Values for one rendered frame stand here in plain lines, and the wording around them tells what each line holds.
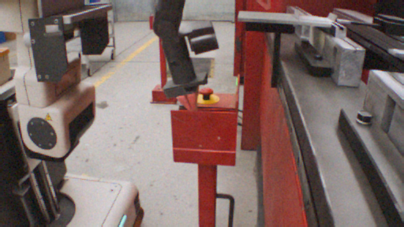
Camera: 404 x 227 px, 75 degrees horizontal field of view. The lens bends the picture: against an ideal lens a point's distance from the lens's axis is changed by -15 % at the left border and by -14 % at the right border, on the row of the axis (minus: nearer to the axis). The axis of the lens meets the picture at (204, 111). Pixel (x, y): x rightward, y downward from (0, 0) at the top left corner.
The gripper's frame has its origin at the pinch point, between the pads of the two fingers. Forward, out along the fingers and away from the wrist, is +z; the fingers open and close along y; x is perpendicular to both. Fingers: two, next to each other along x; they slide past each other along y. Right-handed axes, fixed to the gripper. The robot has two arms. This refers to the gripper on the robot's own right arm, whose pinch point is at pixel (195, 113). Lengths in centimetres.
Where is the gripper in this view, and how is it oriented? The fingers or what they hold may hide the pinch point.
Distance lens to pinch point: 76.6
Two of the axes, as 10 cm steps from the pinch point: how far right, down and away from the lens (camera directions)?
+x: 1.1, -4.1, 9.1
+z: 2.6, 8.9, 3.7
